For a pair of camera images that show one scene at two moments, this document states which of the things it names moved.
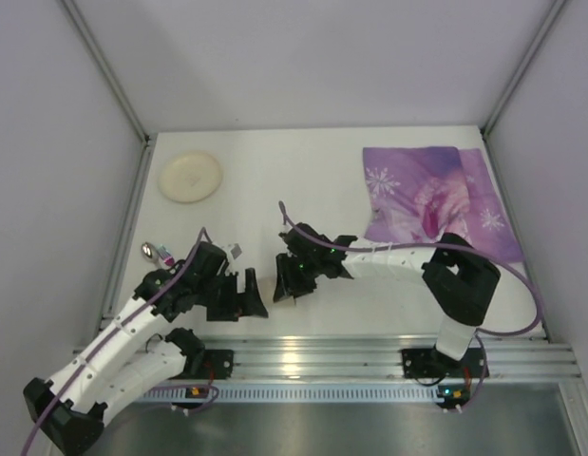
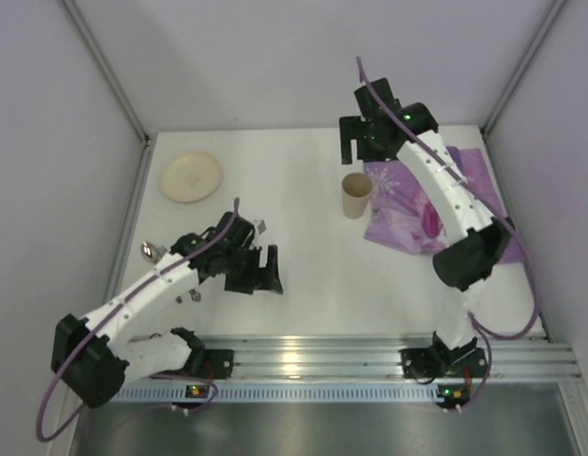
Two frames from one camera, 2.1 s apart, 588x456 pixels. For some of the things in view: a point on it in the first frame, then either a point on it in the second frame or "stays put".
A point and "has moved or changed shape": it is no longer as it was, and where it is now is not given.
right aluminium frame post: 521,66 stays put
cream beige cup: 267,284 has moved or changed shape
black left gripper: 234,294 -> 249,270
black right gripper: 299,274 -> 352,134
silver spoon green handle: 149,252 stays put
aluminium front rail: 375,359 stays put
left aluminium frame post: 97,51 stays put
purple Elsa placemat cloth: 423,193 stays put
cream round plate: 190,177 stays put
